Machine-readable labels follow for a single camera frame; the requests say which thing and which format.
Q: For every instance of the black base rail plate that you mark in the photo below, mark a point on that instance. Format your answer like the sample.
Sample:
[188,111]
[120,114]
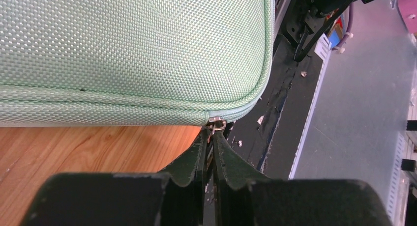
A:
[269,135]

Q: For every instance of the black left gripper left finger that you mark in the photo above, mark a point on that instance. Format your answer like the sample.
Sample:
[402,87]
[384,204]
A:
[174,196]

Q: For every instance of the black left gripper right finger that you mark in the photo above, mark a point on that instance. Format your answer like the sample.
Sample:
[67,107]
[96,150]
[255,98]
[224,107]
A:
[246,197]

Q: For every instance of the mint green medicine kit case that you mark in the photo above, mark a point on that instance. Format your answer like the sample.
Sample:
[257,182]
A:
[132,62]

